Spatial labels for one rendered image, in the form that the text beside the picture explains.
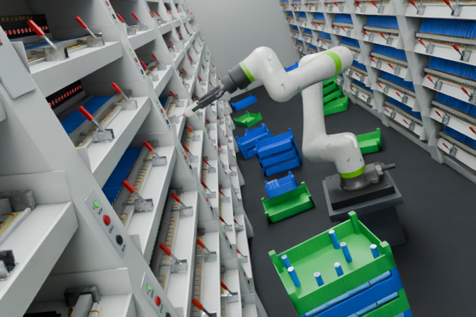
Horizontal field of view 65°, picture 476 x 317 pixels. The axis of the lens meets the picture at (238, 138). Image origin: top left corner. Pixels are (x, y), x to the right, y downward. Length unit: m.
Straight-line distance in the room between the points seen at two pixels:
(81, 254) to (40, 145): 0.19
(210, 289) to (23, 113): 0.80
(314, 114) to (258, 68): 0.49
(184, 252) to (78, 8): 0.78
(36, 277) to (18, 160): 0.18
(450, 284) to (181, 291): 1.14
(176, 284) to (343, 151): 1.02
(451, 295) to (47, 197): 1.47
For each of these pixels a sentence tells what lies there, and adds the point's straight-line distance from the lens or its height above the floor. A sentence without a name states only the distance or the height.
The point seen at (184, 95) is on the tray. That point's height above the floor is 0.95.
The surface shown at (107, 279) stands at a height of 0.97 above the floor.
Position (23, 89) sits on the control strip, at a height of 1.29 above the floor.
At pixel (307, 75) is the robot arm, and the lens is 1.55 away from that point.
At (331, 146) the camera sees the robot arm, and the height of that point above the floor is 0.54.
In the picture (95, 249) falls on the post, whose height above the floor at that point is 1.02.
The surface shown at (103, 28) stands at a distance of 1.26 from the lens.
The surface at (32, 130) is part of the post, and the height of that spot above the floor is 1.23.
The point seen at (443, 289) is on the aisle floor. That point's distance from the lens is 1.75.
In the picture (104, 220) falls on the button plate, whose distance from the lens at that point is 0.67.
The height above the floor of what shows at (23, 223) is 1.13.
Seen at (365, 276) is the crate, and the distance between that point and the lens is 1.13.
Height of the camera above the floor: 1.28
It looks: 19 degrees down
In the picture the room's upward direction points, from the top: 24 degrees counter-clockwise
